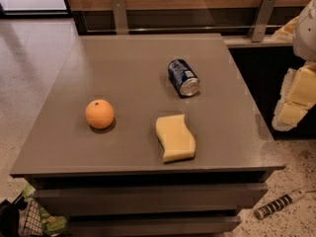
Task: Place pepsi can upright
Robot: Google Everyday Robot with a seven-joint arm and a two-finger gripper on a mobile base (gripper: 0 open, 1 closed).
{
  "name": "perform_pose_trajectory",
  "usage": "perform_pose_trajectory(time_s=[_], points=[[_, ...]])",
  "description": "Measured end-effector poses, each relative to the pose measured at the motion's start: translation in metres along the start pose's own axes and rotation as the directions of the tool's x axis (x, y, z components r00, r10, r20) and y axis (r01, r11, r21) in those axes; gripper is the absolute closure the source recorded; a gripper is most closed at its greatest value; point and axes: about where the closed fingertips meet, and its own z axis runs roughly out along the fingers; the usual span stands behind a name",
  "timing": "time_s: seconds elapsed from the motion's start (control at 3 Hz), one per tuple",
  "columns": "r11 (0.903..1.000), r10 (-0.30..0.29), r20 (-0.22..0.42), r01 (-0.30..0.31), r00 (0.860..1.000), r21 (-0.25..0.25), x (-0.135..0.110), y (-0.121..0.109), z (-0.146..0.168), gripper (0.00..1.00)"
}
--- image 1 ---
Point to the orange fruit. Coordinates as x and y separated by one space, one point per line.
99 114

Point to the green snack bag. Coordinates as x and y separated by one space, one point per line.
52 226

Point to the checkered white packet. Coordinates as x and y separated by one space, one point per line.
29 224

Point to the black bag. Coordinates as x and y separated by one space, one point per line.
10 216

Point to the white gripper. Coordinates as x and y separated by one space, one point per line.
306 34

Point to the grey drawer cabinet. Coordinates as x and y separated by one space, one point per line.
112 182

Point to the left metal bracket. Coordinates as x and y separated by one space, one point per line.
120 17

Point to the striped power strip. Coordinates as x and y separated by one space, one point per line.
279 204

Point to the yellow sponge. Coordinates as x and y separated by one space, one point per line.
177 141

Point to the metal bracket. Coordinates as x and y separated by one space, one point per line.
258 30
120 17

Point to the right metal bracket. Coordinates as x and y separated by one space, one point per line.
258 30

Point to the blue pepsi can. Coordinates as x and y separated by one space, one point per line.
183 78

